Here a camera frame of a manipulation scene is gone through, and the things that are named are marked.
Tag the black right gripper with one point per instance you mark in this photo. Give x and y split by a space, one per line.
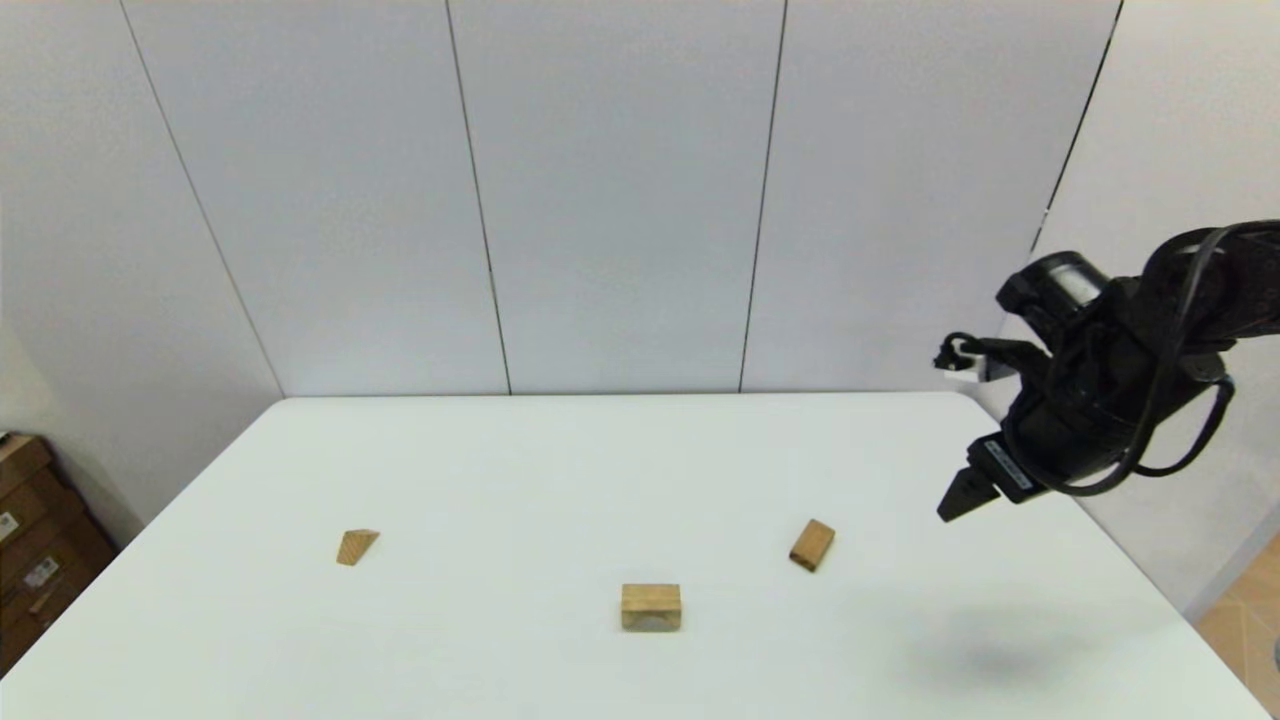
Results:
1080 430

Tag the rectangular wooden building block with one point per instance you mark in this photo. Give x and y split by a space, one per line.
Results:
811 545

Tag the arched wooden building block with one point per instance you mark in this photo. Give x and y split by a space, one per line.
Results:
650 600

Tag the triangular wooden building block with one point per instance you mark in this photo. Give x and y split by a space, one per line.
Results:
355 548

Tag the brown cardboard box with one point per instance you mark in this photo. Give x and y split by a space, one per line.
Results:
25 490
60 590

